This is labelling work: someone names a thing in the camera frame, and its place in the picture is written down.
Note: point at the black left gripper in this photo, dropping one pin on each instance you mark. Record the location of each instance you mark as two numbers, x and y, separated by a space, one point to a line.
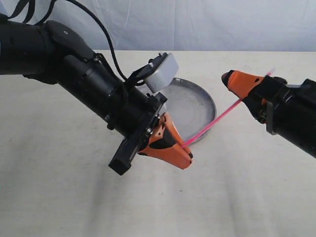
126 110

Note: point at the pink plastic straw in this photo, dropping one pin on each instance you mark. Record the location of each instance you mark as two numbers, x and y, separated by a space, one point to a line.
218 118

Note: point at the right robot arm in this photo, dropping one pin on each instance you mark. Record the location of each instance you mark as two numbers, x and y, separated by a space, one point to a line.
285 109

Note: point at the white backdrop cloth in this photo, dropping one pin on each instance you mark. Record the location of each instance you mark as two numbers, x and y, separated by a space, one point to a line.
208 25

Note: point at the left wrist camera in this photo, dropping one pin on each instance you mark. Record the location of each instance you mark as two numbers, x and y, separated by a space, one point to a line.
157 74

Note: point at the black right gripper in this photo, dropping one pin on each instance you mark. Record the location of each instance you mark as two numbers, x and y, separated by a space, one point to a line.
271 95

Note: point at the round stainless steel plate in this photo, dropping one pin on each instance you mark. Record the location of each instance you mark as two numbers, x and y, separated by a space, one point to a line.
189 105

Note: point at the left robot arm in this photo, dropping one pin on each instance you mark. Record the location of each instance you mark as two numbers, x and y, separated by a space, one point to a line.
53 53

